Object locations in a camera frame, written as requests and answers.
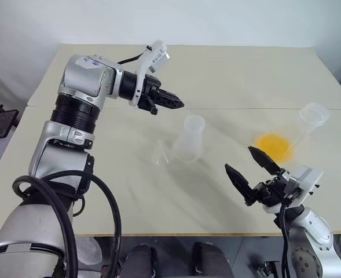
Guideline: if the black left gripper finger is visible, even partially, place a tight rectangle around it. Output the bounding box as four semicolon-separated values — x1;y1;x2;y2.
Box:
157;97;184;111
157;87;185;105

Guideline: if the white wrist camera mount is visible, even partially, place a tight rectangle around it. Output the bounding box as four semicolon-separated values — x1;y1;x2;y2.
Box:
129;39;171;108
262;164;324;215

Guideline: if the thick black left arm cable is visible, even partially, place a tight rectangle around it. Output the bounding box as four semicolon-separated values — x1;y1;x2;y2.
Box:
12;170;122;278

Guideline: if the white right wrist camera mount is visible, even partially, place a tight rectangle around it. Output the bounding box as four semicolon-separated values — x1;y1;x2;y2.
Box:
262;164;324;215

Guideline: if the small clear funnel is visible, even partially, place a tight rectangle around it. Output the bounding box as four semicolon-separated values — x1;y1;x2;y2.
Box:
151;138;171;166

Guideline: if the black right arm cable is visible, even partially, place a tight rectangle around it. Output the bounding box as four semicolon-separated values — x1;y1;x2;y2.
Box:
274;201;293;278

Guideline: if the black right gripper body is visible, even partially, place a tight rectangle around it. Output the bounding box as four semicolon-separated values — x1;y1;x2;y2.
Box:
245;170;293;207

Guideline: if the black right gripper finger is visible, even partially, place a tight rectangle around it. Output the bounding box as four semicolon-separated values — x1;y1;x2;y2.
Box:
224;163;257;206
247;145;283;175

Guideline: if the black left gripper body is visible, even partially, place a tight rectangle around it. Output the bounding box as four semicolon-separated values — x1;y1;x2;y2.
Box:
137;74;162;115

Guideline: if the empty clear conical flask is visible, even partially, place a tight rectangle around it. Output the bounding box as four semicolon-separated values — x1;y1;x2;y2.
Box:
172;114;207;163

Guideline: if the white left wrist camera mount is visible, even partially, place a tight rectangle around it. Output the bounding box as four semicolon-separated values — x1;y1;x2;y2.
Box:
129;39;171;108

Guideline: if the clear flask with orange liquid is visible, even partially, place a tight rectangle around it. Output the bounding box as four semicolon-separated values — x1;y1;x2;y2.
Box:
255;102;331;163

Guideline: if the dark rounded shape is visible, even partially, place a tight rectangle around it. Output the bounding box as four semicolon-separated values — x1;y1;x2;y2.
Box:
125;243;160;278
192;241;233;278

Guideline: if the thin black left wrist cable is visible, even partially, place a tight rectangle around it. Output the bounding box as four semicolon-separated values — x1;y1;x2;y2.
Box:
117;46;150;65

